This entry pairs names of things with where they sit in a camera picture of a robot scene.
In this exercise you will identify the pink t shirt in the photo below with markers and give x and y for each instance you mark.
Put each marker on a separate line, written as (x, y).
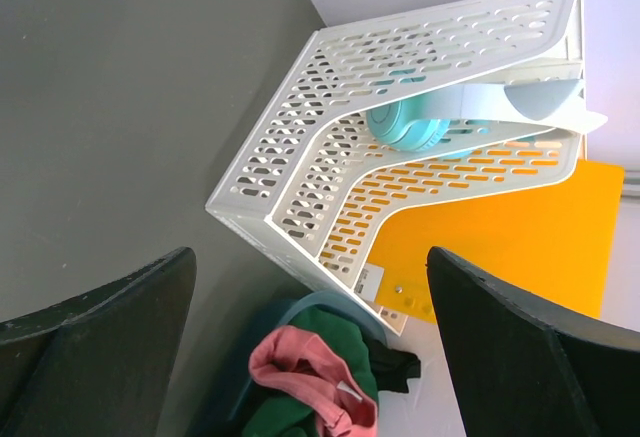
(300, 364)

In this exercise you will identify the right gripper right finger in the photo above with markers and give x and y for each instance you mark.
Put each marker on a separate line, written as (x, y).
(521, 365)

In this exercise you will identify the green t shirt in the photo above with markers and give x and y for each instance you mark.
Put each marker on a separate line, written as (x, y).
(281, 415)

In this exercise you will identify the white plastic file organizer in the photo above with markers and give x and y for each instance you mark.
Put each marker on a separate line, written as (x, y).
(311, 187)

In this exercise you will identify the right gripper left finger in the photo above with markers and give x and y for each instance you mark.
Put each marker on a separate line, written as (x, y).
(100, 363)

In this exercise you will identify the orange plastic folder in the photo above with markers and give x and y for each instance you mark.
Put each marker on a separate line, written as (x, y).
(553, 241)

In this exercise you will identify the black garment in basket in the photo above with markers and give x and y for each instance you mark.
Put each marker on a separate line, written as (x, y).
(392, 368)

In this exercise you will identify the teal white headphones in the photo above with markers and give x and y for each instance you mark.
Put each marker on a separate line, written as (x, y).
(457, 119)

